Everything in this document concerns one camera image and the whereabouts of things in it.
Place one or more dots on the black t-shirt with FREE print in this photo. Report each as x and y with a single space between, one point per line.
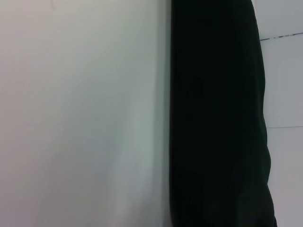
217 118

